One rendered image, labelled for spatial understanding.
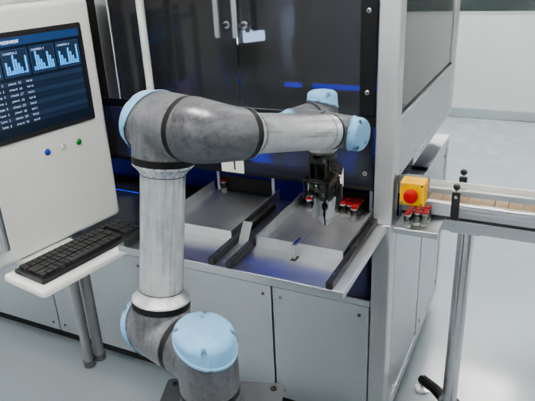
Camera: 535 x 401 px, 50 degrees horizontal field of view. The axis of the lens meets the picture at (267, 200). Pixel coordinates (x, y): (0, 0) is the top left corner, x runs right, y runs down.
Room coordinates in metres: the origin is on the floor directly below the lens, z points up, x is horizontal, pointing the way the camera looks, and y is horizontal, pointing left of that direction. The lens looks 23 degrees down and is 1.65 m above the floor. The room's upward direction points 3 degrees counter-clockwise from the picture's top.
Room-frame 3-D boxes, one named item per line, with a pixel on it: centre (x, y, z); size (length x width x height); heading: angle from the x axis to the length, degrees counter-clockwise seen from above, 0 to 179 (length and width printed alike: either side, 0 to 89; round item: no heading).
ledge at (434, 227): (1.58, -0.46, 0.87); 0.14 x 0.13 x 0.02; 153
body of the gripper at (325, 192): (1.37, -0.14, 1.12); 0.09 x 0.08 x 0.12; 153
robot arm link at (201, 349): (0.89, 0.13, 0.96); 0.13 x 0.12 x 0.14; 48
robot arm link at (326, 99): (1.38, -0.14, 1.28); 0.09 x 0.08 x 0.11; 138
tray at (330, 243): (1.56, -0.15, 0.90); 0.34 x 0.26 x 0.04; 153
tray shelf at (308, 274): (1.57, 0.03, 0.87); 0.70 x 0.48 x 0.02; 63
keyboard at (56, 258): (1.64, 0.59, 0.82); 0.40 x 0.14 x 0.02; 144
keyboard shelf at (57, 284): (1.66, 0.62, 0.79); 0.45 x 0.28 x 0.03; 144
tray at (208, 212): (1.71, 0.15, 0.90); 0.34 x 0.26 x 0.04; 153
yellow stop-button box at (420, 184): (1.55, -0.43, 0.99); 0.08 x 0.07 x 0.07; 153
